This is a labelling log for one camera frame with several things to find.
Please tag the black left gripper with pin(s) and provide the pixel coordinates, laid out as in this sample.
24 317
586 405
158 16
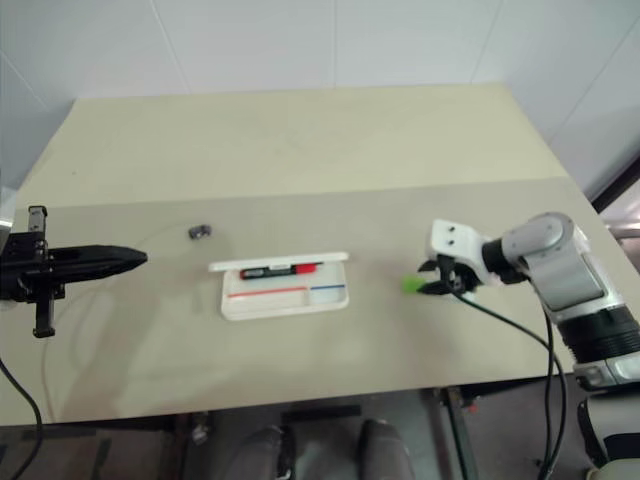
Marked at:
30 272

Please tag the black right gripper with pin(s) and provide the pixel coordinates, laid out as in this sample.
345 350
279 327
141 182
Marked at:
462 277

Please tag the green marker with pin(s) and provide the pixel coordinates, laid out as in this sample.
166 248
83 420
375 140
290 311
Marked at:
412 284

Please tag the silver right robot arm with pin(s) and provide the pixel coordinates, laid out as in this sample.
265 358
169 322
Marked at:
565 280

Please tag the white plastic pencil case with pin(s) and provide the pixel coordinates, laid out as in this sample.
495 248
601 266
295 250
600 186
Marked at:
285 300

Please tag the red marker with black label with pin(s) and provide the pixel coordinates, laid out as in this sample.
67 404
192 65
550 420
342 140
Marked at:
277 271

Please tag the small black cap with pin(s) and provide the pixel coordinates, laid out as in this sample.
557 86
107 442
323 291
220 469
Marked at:
200 232

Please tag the dark rounded shape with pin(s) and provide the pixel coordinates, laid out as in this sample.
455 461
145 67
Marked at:
387 450
265 452

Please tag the dark furniture edge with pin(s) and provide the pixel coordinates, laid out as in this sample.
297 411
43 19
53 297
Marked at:
620 185

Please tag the silver robot torso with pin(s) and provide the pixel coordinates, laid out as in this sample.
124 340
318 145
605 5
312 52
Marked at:
612 440

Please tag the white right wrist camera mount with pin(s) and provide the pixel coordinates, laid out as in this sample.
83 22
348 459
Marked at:
457 240

